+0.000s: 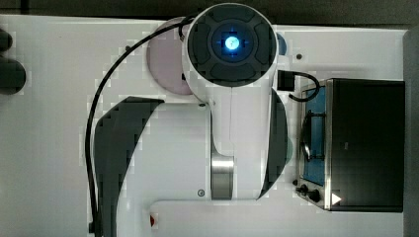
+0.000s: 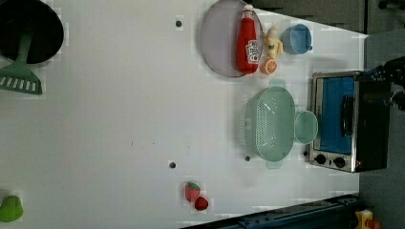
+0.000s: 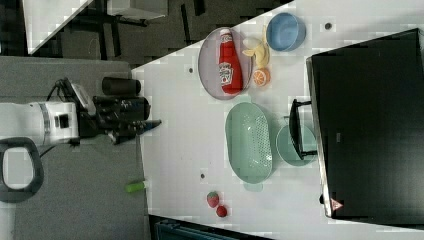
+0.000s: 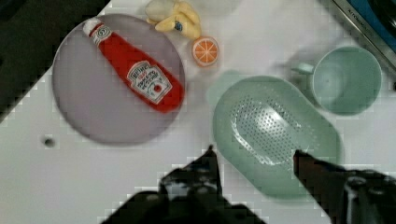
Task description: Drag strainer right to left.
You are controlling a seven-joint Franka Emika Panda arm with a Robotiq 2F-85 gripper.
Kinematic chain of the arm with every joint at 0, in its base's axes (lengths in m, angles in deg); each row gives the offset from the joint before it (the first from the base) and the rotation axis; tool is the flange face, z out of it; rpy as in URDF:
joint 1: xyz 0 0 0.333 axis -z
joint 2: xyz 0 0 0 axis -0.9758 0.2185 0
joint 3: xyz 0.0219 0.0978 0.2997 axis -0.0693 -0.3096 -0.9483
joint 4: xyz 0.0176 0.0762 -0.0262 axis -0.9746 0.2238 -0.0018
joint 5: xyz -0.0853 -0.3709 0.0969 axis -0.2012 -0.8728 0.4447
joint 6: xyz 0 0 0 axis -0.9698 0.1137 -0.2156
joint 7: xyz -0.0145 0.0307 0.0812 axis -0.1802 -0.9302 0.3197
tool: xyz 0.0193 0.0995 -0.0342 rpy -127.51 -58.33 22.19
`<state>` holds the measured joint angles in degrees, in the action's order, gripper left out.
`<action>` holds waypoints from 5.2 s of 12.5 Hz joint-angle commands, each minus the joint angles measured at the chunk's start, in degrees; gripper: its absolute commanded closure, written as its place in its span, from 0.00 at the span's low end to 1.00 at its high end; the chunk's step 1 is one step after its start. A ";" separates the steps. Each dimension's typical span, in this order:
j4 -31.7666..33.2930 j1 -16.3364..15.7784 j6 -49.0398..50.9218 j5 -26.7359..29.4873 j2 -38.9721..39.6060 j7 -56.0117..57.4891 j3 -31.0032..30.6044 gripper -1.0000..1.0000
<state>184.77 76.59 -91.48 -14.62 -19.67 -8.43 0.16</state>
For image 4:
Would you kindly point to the red ketchup bottle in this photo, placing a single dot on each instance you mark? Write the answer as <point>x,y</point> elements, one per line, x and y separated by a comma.
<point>145,77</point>

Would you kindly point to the toaster oven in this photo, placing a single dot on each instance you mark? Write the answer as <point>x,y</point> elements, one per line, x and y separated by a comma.
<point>371,22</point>

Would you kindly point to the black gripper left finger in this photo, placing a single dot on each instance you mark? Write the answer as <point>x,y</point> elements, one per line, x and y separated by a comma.
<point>198,182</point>

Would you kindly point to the toy banana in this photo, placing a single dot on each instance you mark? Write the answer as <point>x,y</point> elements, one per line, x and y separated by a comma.
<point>174,15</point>

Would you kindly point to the toy orange slice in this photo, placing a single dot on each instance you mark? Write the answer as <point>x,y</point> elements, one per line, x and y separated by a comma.
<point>205,51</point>

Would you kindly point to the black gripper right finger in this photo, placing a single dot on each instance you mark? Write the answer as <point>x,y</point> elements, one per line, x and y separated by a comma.
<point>347,196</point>

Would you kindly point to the green plastic strainer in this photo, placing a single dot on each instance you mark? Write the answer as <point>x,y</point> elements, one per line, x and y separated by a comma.
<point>258,124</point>

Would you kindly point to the grey round plate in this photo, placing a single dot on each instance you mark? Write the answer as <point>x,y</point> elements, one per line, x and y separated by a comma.
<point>93,99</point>

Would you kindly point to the green mug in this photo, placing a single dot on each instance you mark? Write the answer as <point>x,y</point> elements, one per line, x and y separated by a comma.
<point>345,81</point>

